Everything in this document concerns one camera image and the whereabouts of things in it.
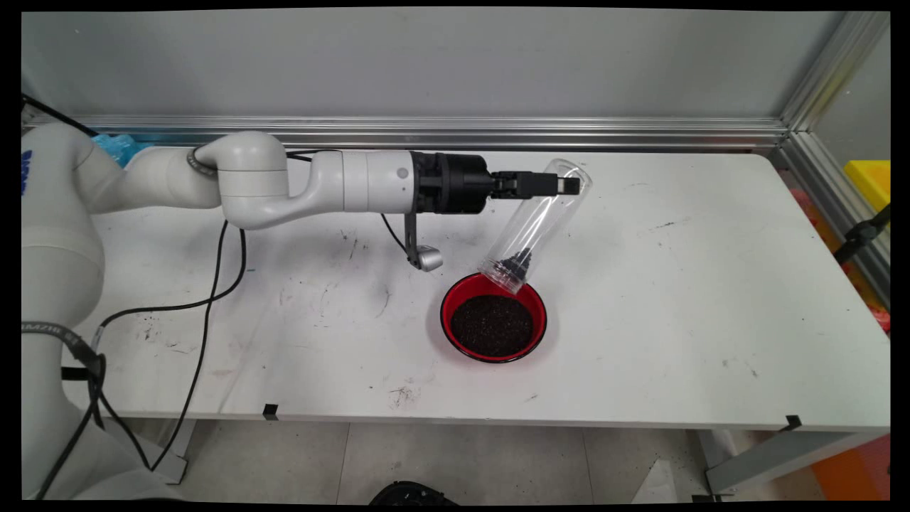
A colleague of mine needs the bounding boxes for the black granules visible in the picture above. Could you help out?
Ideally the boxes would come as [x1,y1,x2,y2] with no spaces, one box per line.
[494,247,534,284]
[450,294,535,358]

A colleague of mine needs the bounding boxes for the black object on floor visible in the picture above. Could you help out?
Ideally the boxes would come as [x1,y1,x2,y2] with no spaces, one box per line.
[368,481,459,506]

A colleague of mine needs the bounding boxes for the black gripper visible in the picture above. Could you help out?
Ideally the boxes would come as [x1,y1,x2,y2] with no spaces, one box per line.
[411,151,583,216]

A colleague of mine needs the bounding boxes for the thin black background cable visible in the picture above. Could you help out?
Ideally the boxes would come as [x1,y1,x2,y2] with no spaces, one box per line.
[21,94,97,136]

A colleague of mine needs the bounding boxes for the horizontal aluminium frame rail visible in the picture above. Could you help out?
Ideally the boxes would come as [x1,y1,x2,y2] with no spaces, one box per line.
[25,116,790,154]

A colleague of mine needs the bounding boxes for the thin black camera cable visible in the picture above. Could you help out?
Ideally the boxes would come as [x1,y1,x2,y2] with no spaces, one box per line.
[379,212,413,258]

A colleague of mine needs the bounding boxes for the pink red plastic bag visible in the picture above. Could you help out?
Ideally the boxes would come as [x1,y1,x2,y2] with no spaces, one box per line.
[782,169,891,335]

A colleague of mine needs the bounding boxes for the black camera bracket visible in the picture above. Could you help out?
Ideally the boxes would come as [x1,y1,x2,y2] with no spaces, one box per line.
[403,212,422,270]

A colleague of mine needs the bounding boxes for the blue plastic bag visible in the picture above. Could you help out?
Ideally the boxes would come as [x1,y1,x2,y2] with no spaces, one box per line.
[91,134,154,168]

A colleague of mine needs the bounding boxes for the aluminium frame post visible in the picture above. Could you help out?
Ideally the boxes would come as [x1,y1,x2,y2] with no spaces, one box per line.
[778,11,891,134]

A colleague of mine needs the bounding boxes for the black granules in bowl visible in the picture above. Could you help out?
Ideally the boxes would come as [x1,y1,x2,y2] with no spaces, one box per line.
[450,294,535,358]

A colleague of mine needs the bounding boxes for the grey printed base strap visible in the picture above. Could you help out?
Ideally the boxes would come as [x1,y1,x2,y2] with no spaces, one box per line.
[21,321,107,379]

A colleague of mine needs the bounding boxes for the dark printed elbow strap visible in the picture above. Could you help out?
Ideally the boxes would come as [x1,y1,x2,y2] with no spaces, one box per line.
[186,146,218,176]

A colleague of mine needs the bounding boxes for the white table leg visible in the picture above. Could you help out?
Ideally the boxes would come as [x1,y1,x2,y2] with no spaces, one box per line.
[686,429,889,503]
[107,418,197,485]

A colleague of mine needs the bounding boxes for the yellow box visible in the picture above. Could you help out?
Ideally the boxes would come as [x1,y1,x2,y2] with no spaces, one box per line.
[843,161,891,213]

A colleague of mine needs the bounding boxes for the red bowl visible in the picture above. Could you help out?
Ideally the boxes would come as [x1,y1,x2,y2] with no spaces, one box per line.
[439,272,549,365]

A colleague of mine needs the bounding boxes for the clear plastic jar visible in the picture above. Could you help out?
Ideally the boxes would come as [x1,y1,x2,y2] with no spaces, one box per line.
[478,158,593,295]

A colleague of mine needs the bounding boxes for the aluminium side rail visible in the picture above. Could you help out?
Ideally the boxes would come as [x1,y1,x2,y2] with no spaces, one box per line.
[778,132,891,310]

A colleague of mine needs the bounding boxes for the long black cable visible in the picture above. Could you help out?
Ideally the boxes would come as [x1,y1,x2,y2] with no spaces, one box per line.
[98,220,230,473]
[32,228,248,500]

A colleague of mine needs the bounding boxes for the orange box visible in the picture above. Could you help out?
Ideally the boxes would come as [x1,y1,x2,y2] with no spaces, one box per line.
[810,432,891,501]

